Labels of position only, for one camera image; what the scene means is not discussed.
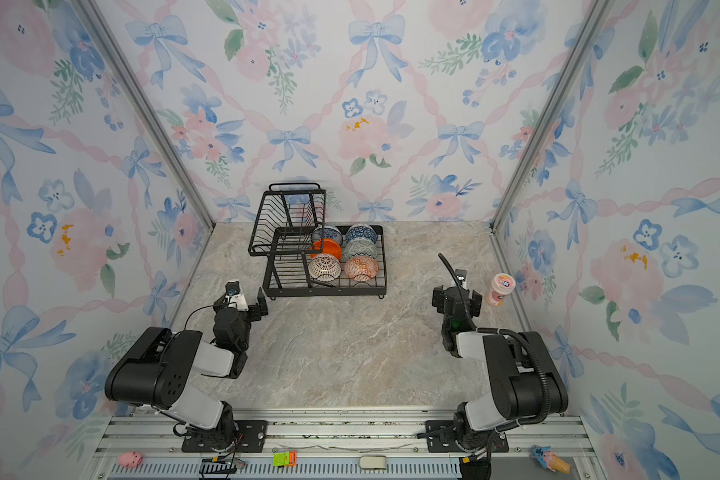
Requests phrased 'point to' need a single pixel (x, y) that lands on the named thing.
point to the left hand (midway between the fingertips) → (245, 289)
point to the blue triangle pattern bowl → (361, 230)
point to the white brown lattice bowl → (324, 267)
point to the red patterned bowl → (361, 267)
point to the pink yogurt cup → (502, 284)
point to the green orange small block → (285, 459)
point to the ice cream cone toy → (550, 460)
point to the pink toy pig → (130, 459)
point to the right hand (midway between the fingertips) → (459, 287)
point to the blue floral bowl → (327, 232)
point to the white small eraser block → (373, 462)
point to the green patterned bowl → (360, 247)
